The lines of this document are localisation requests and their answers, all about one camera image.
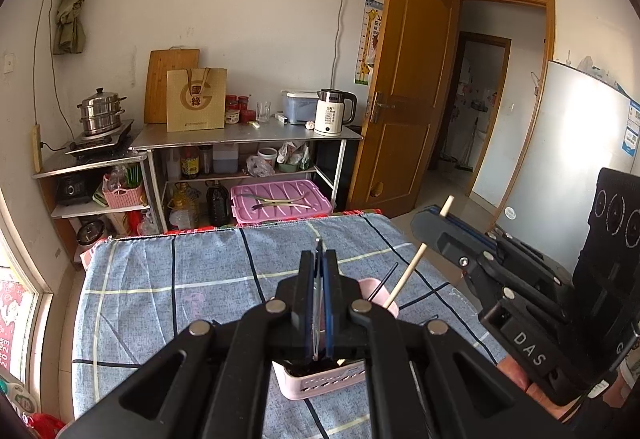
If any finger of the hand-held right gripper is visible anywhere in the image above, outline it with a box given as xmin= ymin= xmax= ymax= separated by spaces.
xmin=425 ymin=206 xmax=571 ymax=305
xmin=410 ymin=209 xmax=516 ymax=315

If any giraffe height chart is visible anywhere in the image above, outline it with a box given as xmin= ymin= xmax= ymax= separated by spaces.
xmin=354 ymin=0 xmax=385 ymax=86

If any black induction cooker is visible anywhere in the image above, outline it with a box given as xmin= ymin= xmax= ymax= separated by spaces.
xmin=65 ymin=119 xmax=136 ymax=158

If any wooden door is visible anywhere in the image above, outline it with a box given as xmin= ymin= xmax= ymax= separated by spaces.
xmin=347 ymin=0 xmax=462 ymax=219

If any red printed poster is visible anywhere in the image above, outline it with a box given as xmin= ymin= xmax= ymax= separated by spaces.
xmin=0 ymin=279 xmax=39 ymax=380

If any red plastic bag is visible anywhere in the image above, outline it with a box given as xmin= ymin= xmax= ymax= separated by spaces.
xmin=25 ymin=411 xmax=66 ymax=439

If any white plastic jug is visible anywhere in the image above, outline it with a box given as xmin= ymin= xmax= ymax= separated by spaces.
xmin=212 ymin=144 xmax=240 ymax=175

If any metal shelf table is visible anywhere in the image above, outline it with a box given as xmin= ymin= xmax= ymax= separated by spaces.
xmin=129 ymin=123 xmax=364 ymax=233

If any small steel pot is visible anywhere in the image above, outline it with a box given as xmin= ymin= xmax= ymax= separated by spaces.
xmin=76 ymin=219 xmax=108 ymax=247

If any soy sauce bottle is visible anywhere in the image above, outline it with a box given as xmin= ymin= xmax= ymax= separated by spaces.
xmin=181 ymin=146 xmax=200 ymax=179

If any wooden chopstick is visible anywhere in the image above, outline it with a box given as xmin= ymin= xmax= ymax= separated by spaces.
xmin=382 ymin=195 xmax=456 ymax=310

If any white refrigerator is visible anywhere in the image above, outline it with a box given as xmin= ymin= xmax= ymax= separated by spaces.
xmin=472 ymin=60 xmax=640 ymax=275

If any pink lidded storage box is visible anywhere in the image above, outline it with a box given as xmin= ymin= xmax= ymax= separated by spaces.
xmin=230 ymin=179 xmax=334 ymax=226

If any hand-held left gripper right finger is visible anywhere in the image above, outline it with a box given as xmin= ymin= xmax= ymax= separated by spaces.
xmin=322 ymin=249 xmax=576 ymax=439

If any white electric kettle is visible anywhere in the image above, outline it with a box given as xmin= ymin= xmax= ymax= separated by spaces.
xmin=313 ymin=88 xmax=358 ymax=137

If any pink plastic basket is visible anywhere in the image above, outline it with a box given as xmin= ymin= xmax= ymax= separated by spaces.
xmin=102 ymin=182 xmax=146 ymax=210

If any wooden cutting board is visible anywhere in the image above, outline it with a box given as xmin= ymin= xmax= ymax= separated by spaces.
xmin=144 ymin=48 xmax=201 ymax=125

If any pink utensil caddy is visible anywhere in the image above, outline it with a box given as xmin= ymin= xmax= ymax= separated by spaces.
xmin=272 ymin=276 xmax=401 ymax=401

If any black chopstick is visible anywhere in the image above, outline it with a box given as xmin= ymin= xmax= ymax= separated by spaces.
xmin=370 ymin=261 xmax=399 ymax=303

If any person's right hand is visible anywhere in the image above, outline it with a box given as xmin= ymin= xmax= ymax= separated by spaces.
xmin=497 ymin=356 xmax=581 ymax=420

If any blue plaid tablecloth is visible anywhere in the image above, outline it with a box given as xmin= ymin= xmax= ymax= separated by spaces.
xmin=70 ymin=209 xmax=511 ymax=439

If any stainless steel steamer pot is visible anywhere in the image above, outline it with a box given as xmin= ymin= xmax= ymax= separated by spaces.
xmin=76 ymin=88 xmax=128 ymax=136

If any yellow cooking oil bottle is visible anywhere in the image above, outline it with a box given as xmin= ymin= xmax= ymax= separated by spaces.
xmin=170 ymin=183 xmax=201 ymax=230

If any green bowl with packets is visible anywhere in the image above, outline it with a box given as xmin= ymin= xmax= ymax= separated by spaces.
xmin=277 ymin=142 xmax=313 ymax=172

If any clear plastic bag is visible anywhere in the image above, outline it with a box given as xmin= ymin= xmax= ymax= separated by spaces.
xmin=245 ymin=156 xmax=275 ymax=178

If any brown paper bag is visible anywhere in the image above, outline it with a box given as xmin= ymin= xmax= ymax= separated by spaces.
xmin=166 ymin=68 xmax=228 ymax=133

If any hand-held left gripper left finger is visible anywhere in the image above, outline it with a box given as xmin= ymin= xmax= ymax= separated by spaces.
xmin=60 ymin=249 xmax=317 ymax=439

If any large dark bottle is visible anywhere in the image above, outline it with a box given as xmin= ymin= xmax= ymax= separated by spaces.
xmin=206 ymin=180 xmax=231 ymax=227

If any blue plastic storage container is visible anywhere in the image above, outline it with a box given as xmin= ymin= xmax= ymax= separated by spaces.
xmin=280 ymin=90 xmax=321 ymax=125

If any metal utensil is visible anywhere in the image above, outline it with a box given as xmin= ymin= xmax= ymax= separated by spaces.
xmin=311 ymin=238 xmax=324 ymax=362

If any low metal side shelf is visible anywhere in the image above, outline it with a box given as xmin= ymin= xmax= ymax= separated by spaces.
xmin=32 ymin=152 xmax=151 ymax=220

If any wooden door frame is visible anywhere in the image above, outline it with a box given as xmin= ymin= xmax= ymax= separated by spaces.
xmin=430 ymin=0 xmax=557 ymax=170

